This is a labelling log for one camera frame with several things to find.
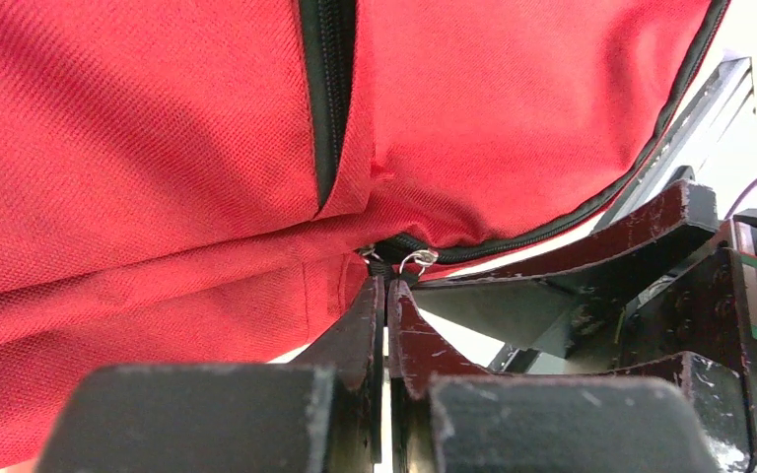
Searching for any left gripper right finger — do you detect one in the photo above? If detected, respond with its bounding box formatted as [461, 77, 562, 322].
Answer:
[387, 280, 489, 472]

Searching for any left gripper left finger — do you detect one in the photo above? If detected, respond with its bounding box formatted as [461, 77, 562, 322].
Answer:
[293, 277, 385, 472]

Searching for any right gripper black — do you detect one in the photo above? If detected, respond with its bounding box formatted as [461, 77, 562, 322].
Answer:
[413, 180, 757, 472]

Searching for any aluminium frame post right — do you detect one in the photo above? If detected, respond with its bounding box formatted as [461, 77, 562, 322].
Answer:
[592, 57, 755, 233]

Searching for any red backpack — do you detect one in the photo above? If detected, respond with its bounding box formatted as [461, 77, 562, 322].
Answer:
[0, 1, 728, 468]

